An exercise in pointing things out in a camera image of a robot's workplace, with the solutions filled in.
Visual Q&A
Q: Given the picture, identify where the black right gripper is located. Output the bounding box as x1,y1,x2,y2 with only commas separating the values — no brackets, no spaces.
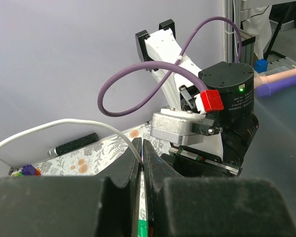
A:
161,114,259,177

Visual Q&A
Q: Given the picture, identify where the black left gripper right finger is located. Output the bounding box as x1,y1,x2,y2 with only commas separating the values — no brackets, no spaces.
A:
143,140,296,237

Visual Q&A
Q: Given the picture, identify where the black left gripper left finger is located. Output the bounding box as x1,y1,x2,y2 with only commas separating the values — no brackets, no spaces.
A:
0,149,141,237

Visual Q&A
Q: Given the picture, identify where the white cable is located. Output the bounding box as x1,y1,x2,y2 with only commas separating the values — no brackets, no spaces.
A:
0,118,142,165

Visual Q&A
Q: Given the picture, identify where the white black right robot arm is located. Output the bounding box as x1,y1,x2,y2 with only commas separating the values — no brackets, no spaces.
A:
135,20,259,177

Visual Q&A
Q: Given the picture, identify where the green plastic bin right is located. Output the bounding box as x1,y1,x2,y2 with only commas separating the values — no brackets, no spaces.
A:
138,219,148,237

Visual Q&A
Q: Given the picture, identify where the floral table mat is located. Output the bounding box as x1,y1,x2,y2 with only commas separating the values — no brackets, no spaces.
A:
9,120,173,237

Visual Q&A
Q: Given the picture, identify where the purple foam tube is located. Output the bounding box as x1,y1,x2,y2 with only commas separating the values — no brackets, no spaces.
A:
255,75,296,97

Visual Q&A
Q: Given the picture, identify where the beige foam tube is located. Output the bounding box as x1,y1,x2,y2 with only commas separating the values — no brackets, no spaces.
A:
254,68,296,88

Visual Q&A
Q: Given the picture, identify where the black cylindrical flashlight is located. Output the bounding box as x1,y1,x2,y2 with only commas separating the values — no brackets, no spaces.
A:
47,132,99,158

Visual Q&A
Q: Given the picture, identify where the blue toy brick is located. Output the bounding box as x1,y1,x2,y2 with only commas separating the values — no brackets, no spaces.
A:
254,59,268,73

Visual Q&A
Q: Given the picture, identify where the colourful toy block train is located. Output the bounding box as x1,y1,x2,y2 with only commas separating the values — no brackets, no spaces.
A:
11,164,41,177

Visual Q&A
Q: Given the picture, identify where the aluminium frame rail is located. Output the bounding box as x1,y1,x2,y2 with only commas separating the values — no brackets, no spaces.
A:
223,0,293,66

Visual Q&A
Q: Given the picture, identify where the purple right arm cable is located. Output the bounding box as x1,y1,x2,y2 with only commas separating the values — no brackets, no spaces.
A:
97,16,243,117

